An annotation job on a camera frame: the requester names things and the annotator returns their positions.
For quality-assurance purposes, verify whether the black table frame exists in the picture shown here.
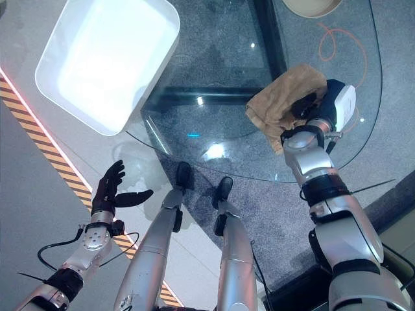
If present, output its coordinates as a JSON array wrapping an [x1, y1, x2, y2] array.
[[163, 0, 288, 105]]

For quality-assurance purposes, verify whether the tan cloth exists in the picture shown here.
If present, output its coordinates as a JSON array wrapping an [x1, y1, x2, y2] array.
[[245, 63, 328, 156]]

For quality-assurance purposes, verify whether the white plastic basket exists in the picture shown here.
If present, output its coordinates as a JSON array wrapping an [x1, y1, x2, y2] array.
[[34, 0, 181, 136]]

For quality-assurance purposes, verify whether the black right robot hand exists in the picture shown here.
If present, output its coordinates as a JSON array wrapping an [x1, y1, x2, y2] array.
[[289, 79, 357, 129]]

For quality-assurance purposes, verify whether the yellow black hazard tape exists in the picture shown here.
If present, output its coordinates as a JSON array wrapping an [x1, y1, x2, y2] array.
[[0, 76, 185, 308]]

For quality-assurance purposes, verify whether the silver right robot leg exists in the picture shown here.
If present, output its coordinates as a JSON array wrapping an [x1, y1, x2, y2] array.
[[211, 176, 257, 311]]

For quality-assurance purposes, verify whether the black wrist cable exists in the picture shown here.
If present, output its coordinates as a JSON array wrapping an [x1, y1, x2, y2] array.
[[37, 228, 140, 272]]

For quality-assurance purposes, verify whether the round tan bowl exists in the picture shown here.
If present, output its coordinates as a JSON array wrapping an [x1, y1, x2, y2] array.
[[281, 0, 344, 18]]

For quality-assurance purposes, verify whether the orange cable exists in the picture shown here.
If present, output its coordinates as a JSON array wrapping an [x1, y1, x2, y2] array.
[[317, 21, 368, 89]]

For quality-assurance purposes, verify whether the silver left robot leg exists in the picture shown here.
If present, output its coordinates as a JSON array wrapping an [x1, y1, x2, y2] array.
[[113, 161, 195, 311]]

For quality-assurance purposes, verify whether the silver robot leg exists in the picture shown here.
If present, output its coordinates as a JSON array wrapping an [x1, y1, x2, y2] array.
[[211, 176, 257, 311], [113, 161, 195, 311]]

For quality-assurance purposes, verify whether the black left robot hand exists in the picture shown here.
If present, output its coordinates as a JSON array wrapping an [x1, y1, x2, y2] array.
[[91, 159, 154, 217]]

